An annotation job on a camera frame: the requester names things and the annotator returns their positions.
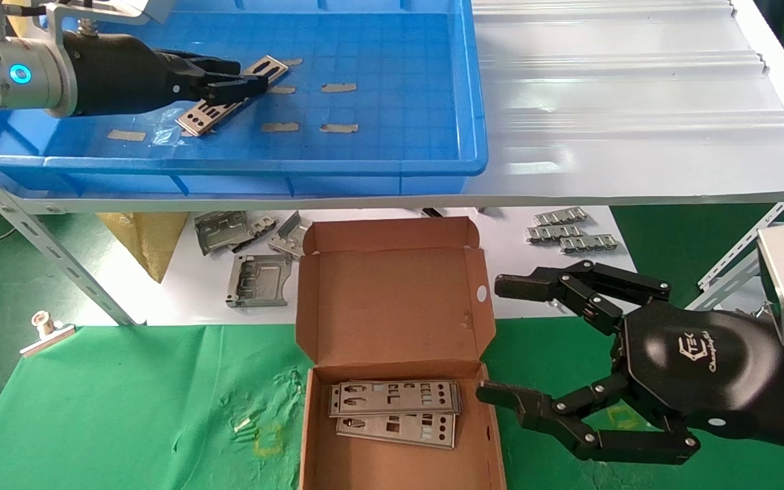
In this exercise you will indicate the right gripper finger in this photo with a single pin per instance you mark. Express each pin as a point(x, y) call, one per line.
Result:
point(525, 286)

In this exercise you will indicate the grey perforated angle bar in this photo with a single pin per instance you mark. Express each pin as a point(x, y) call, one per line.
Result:
point(24, 228)

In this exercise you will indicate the white perforated angle bar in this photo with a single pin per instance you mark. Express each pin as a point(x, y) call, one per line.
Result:
point(732, 262)

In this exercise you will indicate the yellow woven bag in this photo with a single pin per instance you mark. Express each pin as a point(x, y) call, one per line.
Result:
point(147, 238)

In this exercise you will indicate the grey tape strip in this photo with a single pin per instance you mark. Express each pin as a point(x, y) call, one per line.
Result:
point(338, 87)
point(280, 127)
point(126, 135)
point(283, 89)
point(338, 128)
point(293, 62)

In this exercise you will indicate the dark narrow metal bar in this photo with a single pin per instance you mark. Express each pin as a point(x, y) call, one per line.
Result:
point(433, 212)

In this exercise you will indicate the small grey metal piece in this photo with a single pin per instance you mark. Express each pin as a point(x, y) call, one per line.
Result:
point(264, 224)

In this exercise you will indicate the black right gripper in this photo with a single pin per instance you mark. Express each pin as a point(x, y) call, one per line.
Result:
point(705, 374)

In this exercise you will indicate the white shelf board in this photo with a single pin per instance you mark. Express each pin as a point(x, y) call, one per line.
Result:
point(508, 235)

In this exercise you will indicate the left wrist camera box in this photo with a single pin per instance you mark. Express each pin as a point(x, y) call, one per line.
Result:
point(154, 5)

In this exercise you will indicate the green table cloth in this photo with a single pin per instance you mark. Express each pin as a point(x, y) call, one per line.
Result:
point(160, 395)

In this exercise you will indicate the small white tape scrap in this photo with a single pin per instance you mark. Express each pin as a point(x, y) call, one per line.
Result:
point(242, 425)

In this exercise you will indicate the brown cardboard box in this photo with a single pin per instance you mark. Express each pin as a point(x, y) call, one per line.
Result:
point(392, 306)

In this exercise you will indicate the silver metal IO shield plate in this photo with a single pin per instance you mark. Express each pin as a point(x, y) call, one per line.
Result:
point(392, 398)
point(200, 121)
point(392, 430)

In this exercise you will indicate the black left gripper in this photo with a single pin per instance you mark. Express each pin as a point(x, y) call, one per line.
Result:
point(116, 75)

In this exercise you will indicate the blue plastic tray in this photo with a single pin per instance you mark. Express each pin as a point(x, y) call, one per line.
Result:
point(399, 150)

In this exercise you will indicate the silver notched metal strip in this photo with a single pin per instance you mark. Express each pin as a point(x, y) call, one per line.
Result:
point(559, 218)
point(589, 243)
point(555, 233)

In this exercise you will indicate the silver metal binder clip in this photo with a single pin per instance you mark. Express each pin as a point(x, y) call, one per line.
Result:
point(45, 331)

